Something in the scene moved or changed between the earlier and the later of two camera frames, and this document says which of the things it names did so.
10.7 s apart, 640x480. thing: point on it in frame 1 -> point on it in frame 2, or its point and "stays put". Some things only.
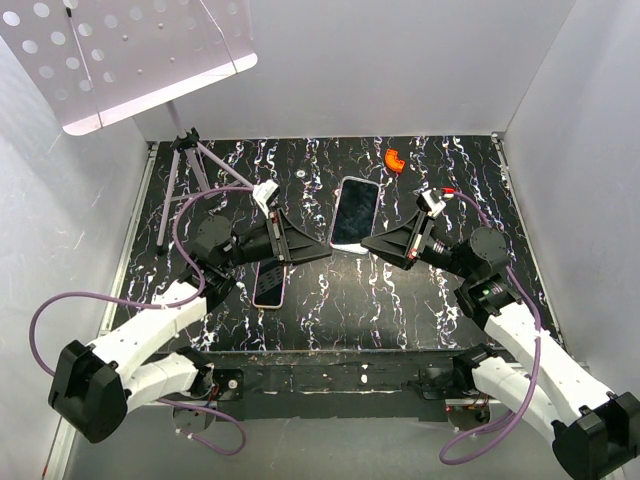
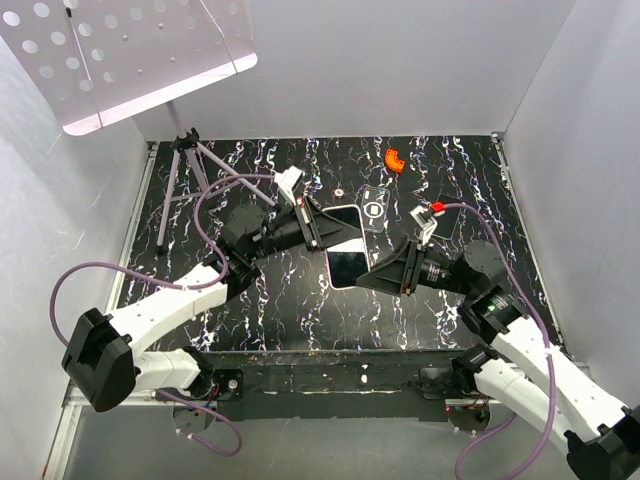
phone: [269, 285] -> [348, 260]
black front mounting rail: [339, 385] stays put
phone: [354, 215] -> [347, 262]
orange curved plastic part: [392, 160] stays put
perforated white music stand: [93, 59] stays put
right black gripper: [403, 244] -> [399, 274]
